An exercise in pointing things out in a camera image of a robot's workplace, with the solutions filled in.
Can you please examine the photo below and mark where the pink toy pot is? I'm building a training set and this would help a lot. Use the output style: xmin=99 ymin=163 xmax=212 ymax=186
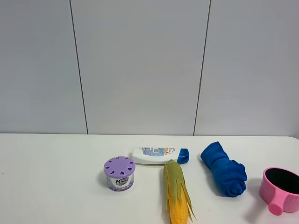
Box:
xmin=259 ymin=168 xmax=299 ymax=216

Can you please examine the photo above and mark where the yellow corn cob with husk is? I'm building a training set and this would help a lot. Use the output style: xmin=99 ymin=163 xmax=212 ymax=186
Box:
xmin=163 ymin=160 xmax=195 ymax=224

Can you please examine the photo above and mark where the white blue-capped lotion tube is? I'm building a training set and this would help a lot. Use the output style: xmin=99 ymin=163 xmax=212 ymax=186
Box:
xmin=132 ymin=147 xmax=190 ymax=165

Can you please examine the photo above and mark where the blue towel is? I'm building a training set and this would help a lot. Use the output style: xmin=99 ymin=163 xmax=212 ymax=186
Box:
xmin=200 ymin=141 xmax=247 ymax=197

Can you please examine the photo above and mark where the purple lid air freshener jar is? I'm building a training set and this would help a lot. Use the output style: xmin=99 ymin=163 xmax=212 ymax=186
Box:
xmin=103 ymin=156 xmax=135 ymax=191

